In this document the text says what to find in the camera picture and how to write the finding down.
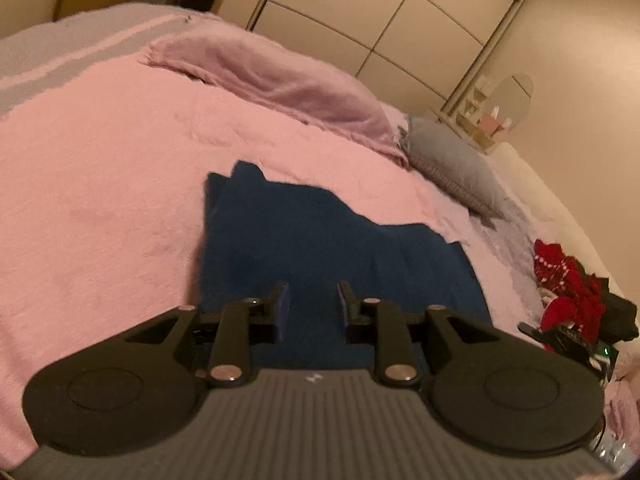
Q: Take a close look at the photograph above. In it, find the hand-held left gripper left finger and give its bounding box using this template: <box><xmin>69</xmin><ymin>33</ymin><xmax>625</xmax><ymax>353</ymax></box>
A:
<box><xmin>120</xmin><ymin>280</ymin><xmax>292</xmax><ymax>389</ymax></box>

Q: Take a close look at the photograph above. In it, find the black garment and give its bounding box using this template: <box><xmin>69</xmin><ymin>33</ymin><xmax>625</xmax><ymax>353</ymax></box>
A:
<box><xmin>597</xmin><ymin>276</ymin><xmax>640</xmax><ymax>343</ymax></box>

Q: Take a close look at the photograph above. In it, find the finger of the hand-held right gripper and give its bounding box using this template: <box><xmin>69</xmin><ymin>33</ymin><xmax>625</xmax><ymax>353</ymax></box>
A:
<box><xmin>517</xmin><ymin>322</ymin><xmax>551</xmax><ymax>342</ymax></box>

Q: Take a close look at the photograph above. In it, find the mauve fuzzy blanket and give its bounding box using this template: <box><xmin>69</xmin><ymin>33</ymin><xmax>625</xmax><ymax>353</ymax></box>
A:
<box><xmin>139</xmin><ymin>14</ymin><xmax>412</xmax><ymax>170</ymax></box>

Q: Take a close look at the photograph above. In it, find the red patterned garment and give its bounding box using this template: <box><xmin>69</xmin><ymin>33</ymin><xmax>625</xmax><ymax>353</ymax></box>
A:
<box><xmin>532</xmin><ymin>238</ymin><xmax>613</xmax><ymax>341</ymax></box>

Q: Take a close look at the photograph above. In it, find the grey pillow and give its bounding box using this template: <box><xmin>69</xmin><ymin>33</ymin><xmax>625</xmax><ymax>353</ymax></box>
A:
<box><xmin>400</xmin><ymin>116</ymin><xmax>511</xmax><ymax>220</ymax></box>

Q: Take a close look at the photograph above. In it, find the navy blue garment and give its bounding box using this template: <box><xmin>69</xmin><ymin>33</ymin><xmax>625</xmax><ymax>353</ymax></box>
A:
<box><xmin>192</xmin><ymin>160</ymin><xmax>493</xmax><ymax>376</ymax></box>

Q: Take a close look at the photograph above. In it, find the oval vanity mirror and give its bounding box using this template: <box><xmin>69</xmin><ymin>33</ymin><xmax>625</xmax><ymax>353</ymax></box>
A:
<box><xmin>491</xmin><ymin>73</ymin><xmax>535</xmax><ymax>127</ymax></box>

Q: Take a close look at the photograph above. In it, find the pink fuzzy blanket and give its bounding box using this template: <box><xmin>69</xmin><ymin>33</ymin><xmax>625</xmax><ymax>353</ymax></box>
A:
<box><xmin>0</xmin><ymin>50</ymin><xmax>546</xmax><ymax>471</ymax></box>

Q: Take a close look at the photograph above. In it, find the white vanity table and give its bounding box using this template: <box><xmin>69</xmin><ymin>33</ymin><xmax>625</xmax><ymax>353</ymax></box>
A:
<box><xmin>429</xmin><ymin>74</ymin><xmax>523</xmax><ymax>157</ymax></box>

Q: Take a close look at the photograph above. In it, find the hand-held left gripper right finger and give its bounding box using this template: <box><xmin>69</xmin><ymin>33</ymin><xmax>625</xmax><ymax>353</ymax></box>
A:
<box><xmin>336</xmin><ymin>280</ymin><xmax>507</xmax><ymax>389</ymax></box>

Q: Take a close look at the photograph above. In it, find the cream wardrobe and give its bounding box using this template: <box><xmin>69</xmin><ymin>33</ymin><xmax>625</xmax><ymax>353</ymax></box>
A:
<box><xmin>212</xmin><ymin>0</ymin><xmax>545</xmax><ymax>117</ymax></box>

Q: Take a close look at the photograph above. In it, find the white padded headboard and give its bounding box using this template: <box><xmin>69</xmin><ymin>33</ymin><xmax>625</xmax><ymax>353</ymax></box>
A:
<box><xmin>487</xmin><ymin>141</ymin><xmax>626</xmax><ymax>296</ymax></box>

